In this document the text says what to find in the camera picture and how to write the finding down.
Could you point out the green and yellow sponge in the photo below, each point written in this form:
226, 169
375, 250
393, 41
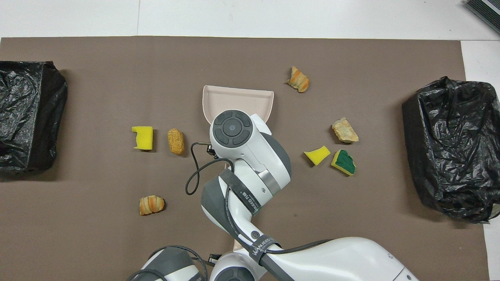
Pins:
343, 162

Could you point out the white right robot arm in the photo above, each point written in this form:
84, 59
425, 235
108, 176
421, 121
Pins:
250, 156

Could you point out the pale bread chunk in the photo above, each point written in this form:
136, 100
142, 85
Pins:
344, 132

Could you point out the oval brown bread roll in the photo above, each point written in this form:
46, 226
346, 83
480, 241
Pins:
175, 141

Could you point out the small croissant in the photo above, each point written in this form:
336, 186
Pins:
151, 205

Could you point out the dark ribbed box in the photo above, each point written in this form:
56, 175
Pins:
486, 9

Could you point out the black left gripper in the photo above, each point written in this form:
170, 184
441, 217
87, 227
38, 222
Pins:
215, 258

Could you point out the striped torn croissant piece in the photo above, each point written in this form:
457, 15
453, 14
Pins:
299, 80

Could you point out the notched yellow sponge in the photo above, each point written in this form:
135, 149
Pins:
143, 138

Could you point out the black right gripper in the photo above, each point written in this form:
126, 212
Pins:
211, 149

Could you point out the beige plastic dustpan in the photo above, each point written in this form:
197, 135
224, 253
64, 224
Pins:
234, 99

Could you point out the brown table mat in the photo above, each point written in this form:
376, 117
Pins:
117, 78

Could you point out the black bag lined bin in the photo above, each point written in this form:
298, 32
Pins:
457, 156
27, 117

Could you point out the yellow sponge wedge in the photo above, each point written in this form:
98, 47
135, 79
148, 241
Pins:
317, 155

